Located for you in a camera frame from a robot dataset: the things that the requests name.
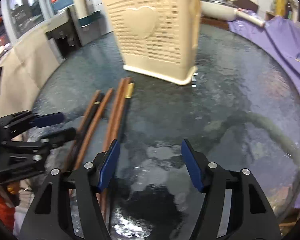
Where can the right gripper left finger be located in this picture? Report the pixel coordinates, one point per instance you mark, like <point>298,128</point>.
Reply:
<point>49,216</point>

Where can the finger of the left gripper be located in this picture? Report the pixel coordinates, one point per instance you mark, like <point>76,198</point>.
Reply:
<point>59,138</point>
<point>48,120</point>

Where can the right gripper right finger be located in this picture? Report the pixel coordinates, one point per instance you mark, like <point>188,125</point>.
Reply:
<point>251,215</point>

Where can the black chopstick gold tip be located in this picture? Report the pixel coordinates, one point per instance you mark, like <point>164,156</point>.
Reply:
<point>123,114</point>

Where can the white water dispenser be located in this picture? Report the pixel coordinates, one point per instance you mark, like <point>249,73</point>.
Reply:
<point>62,35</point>

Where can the paper cup holder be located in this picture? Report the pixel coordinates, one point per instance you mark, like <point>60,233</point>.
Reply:
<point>86,13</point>

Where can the cream plastic utensil holder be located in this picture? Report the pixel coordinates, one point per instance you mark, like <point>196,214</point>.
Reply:
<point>158,38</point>

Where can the purple floral cloth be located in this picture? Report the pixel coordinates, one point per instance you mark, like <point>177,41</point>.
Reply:
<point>274,65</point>

